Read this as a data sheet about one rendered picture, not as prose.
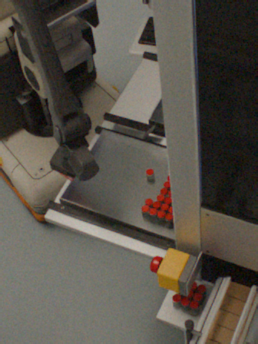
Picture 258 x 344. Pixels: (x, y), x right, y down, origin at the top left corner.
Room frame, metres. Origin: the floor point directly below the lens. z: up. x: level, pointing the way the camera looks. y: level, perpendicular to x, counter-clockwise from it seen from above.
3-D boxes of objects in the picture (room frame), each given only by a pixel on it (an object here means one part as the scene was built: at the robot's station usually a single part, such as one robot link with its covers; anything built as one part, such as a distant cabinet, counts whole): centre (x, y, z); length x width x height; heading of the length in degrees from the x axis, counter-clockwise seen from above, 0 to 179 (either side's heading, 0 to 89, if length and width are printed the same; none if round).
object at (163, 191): (0.96, -0.09, 0.90); 0.18 x 0.02 x 0.05; 146
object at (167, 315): (0.64, -0.09, 0.87); 0.14 x 0.13 x 0.02; 57
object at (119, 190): (1.01, -0.01, 0.90); 0.34 x 0.26 x 0.04; 56
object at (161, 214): (0.95, -0.10, 0.90); 0.18 x 0.02 x 0.05; 146
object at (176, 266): (0.67, -0.07, 1.00); 0.08 x 0.07 x 0.07; 57
